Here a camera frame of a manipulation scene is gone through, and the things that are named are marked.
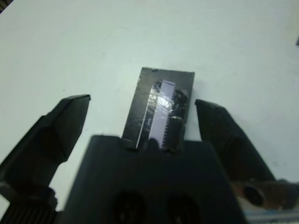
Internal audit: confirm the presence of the black box lid with window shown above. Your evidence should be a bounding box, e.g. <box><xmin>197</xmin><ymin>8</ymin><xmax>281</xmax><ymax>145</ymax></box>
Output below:
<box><xmin>121</xmin><ymin>67</ymin><xmax>196</xmax><ymax>154</ymax></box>

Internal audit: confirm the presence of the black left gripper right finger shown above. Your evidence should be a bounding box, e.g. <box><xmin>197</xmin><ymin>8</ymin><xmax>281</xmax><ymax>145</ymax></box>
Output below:
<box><xmin>195</xmin><ymin>99</ymin><xmax>276</xmax><ymax>182</ymax></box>

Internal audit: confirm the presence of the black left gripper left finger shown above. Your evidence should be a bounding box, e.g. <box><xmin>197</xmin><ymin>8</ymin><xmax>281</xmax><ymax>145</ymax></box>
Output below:
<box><xmin>0</xmin><ymin>94</ymin><xmax>91</xmax><ymax>187</ymax></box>

